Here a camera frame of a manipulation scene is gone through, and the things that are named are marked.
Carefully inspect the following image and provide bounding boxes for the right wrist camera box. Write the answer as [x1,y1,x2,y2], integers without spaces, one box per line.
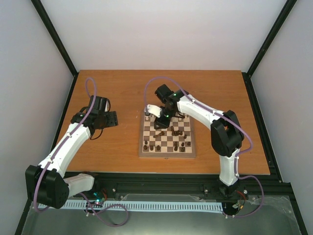
[145,104,162,118]

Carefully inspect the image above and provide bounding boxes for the dark chess piece cluster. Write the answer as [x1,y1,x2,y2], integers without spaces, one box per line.
[141,126,195,154]

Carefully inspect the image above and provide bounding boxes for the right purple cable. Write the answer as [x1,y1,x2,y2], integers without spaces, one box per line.
[143,76,265,218]

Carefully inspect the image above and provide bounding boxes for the right black frame post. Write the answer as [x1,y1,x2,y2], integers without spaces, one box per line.
[246,0,297,78]

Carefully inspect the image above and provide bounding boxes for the wooden chess board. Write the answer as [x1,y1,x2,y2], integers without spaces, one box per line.
[138,114,196,159]

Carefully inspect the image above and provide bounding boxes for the left black frame post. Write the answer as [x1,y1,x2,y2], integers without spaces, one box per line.
[31,0,78,77]

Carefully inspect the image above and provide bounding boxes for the purple cable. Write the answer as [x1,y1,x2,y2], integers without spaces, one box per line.
[143,76,265,218]
[33,77,129,227]

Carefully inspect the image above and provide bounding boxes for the black frame post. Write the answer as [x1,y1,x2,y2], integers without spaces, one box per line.
[246,0,297,78]
[31,0,78,77]

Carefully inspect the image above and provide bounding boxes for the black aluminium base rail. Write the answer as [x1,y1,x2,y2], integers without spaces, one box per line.
[31,171,294,204]

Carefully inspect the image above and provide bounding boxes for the white chess pieces row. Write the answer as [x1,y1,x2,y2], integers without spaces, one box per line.
[143,114,186,122]

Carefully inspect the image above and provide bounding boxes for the light blue cable duct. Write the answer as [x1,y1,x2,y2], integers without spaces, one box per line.
[63,198,224,213]

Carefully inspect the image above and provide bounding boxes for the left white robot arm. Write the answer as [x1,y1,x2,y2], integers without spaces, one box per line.
[25,96,118,209]

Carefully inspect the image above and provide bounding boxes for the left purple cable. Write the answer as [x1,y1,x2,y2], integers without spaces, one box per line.
[33,77,129,227]

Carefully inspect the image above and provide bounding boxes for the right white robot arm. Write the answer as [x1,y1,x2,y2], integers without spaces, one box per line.
[145,84,244,187]

